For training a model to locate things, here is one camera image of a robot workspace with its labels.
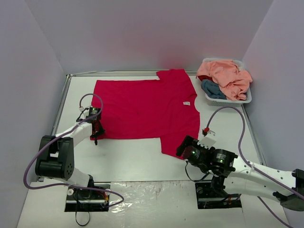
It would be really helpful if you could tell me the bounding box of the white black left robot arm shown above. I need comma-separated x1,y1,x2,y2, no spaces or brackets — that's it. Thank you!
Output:
35,107,105,199

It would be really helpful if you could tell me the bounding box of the white plastic laundry basket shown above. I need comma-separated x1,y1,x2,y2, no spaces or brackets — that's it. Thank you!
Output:
202,58,252,107

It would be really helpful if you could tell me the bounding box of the dark red t shirt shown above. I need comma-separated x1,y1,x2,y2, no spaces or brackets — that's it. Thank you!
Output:
197,75,213,82

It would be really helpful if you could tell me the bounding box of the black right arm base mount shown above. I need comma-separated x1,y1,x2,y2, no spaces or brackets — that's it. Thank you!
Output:
195,180,242,209

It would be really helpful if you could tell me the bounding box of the crimson red t shirt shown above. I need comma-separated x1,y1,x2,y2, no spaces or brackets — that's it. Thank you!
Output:
91,69,200,157

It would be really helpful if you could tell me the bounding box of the teal blue t shirt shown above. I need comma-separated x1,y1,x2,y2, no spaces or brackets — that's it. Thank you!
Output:
201,79,227,100

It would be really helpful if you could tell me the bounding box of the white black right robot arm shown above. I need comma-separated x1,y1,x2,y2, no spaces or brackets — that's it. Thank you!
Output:
176,136,304,211

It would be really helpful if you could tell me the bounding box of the black cable loop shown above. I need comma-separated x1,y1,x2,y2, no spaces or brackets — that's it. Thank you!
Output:
75,209,91,226

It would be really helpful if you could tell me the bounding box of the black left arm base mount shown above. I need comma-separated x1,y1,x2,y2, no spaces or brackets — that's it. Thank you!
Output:
64,187,110,212

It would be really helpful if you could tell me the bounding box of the salmon pink t shirt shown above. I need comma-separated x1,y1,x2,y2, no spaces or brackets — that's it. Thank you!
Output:
196,59,252,101

